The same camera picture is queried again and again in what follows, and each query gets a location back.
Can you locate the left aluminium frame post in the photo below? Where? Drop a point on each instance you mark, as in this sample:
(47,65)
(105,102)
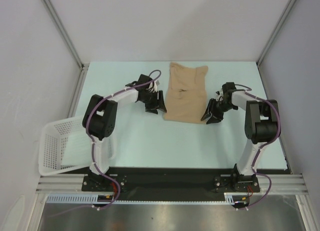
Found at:
(58,23)

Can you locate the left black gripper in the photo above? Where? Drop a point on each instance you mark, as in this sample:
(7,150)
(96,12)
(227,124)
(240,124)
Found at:
(159,103)

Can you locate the slotted cable duct rail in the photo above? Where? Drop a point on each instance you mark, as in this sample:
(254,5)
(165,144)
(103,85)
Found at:
(104,199)

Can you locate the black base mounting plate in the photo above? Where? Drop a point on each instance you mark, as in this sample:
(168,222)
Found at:
(216,179)

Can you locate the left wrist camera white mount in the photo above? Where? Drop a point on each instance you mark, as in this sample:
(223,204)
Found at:
(153,86)

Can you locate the aluminium frame post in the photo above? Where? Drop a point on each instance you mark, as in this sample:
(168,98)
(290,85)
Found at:
(276,31)
(58,23)

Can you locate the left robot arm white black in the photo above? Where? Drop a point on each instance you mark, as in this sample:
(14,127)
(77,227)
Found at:
(100,117)

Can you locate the aluminium front rail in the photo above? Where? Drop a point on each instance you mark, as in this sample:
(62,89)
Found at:
(67,183)

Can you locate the white perforated plastic basket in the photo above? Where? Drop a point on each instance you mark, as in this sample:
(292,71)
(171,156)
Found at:
(65,146)

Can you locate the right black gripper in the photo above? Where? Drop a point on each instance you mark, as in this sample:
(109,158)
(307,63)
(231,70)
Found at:
(216,109)

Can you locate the beige t shirt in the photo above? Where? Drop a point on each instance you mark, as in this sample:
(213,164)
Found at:
(186,96)

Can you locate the right aluminium frame post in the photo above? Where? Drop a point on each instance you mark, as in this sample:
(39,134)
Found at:
(276,31)

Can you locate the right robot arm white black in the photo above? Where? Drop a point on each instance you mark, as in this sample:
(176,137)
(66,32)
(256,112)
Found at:
(262,125)

